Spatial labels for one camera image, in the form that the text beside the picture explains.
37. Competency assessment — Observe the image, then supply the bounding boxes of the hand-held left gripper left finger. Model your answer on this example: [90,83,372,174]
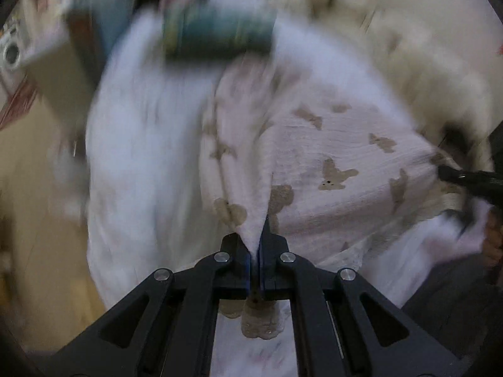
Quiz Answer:
[39,234,251,377]

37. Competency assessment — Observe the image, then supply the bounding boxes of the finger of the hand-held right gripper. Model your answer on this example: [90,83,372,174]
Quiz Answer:
[437,164,503,207]

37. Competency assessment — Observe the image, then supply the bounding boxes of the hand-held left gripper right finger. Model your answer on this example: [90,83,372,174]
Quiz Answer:
[258,217,462,377]

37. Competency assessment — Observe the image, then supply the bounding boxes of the bear print pants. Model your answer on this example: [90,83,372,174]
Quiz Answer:
[198,61,466,340]

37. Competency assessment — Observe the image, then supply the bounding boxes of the person's right hand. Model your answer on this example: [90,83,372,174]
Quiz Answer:
[482,206,503,270]

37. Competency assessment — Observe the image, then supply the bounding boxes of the dark grey cloth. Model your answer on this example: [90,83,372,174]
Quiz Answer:
[403,249,503,364]

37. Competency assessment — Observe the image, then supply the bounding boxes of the white cloth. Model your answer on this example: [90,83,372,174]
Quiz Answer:
[84,10,486,377]

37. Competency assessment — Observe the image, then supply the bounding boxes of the cream fluffy blanket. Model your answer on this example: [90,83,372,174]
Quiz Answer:
[275,0,500,175]

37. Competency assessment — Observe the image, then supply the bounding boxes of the dark green cylinder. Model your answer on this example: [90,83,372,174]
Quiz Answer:
[162,0,278,63]

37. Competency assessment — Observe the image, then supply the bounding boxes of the dark blue object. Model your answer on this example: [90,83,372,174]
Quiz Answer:
[65,0,138,53]

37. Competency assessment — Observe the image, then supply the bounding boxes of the silver compact camera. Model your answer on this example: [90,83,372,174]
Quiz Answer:
[0,23,26,72]

